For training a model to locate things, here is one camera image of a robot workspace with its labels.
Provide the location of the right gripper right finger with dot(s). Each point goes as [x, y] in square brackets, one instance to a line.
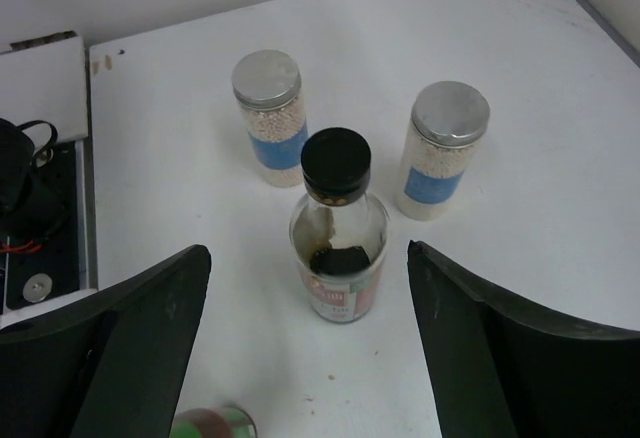
[501, 365]

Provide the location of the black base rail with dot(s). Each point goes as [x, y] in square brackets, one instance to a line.
[47, 221]

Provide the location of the small red sauce bottle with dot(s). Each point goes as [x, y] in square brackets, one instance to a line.
[221, 422]

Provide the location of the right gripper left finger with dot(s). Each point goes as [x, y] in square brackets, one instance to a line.
[109, 365]

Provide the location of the black-cap soy sauce bottle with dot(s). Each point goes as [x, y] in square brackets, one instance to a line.
[338, 230]

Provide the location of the silver-lid spice jar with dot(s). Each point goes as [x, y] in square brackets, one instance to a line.
[447, 122]
[267, 85]

